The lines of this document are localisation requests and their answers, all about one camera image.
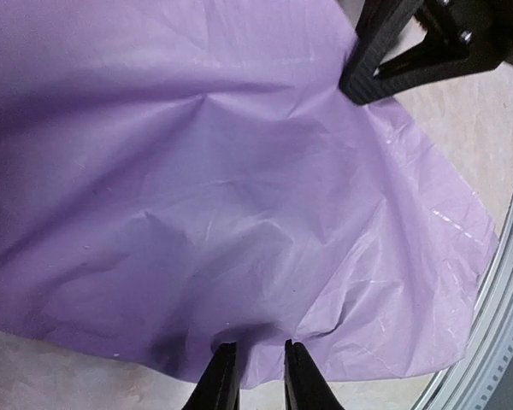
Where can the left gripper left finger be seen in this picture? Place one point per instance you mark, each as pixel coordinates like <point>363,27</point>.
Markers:
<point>218,387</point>

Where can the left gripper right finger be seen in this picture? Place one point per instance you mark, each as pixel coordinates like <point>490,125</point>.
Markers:
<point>305,387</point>

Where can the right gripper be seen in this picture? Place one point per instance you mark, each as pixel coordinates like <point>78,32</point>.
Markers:
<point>463,38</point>

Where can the purple wrapping paper sheet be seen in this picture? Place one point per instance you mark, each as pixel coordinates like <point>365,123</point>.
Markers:
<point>179,174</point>

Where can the front aluminium rail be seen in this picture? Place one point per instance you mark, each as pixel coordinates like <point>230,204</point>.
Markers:
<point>471,382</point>

